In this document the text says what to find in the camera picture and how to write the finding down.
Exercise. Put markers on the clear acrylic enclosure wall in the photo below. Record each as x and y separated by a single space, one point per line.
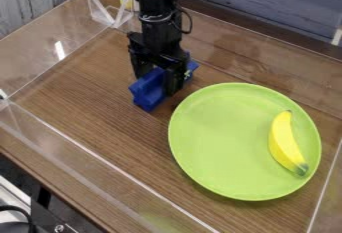
74 132

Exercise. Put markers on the blue cross-shaped block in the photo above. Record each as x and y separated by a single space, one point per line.
148 89

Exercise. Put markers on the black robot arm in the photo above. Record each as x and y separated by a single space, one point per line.
161 8

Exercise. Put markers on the clear acrylic corner bracket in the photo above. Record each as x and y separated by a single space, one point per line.
109 15

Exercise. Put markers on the green round plate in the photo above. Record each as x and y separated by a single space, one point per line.
218 138

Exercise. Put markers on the yellow toy banana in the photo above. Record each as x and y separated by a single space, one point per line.
284 146

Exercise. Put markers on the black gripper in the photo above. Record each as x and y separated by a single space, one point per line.
157 44

